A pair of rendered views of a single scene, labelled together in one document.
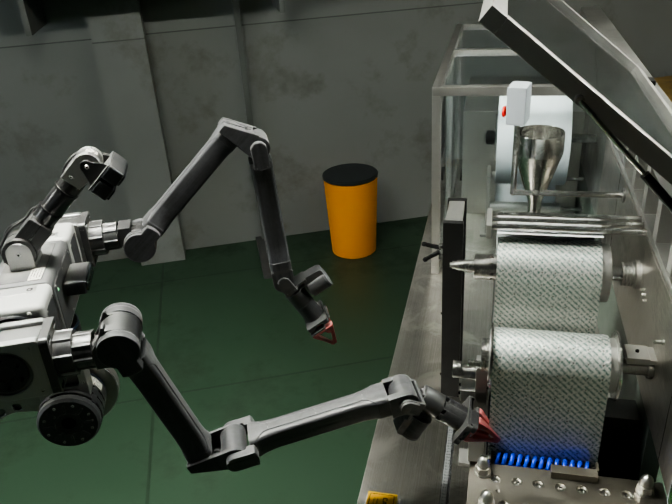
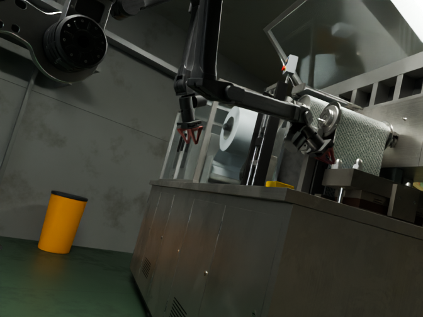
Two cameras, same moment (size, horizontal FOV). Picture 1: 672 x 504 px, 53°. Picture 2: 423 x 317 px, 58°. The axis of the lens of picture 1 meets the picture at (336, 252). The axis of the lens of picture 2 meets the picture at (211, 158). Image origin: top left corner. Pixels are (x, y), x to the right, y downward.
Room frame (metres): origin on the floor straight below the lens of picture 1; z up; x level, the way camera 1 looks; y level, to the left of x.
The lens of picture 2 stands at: (0.17, 0.80, 0.79)
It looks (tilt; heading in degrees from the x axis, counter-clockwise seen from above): 7 degrees up; 329
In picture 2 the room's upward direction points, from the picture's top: 15 degrees clockwise
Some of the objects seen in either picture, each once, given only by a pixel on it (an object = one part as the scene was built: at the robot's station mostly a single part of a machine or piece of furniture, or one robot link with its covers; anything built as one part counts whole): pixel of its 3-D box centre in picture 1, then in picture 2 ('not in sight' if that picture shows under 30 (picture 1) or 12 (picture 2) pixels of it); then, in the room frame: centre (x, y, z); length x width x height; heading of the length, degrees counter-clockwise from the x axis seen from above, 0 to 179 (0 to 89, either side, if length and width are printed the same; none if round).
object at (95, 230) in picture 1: (102, 237); not in sight; (1.54, 0.58, 1.45); 0.09 x 0.08 x 0.12; 9
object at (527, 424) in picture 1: (544, 430); (355, 161); (1.12, -0.43, 1.10); 0.23 x 0.01 x 0.18; 75
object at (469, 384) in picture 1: (471, 412); (305, 164); (1.25, -0.30, 1.05); 0.06 x 0.05 x 0.31; 75
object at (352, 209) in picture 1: (352, 212); (62, 222); (4.18, -0.13, 0.28); 0.37 x 0.36 x 0.57; 99
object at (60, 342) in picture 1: (72, 351); not in sight; (1.04, 0.50, 1.45); 0.09 x 0.08 x 0.12; 9
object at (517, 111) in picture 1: (515, 103); (289, 65); (1.74, -0.50, 1.66); 0.07 x 0.07 x 0.10; 63
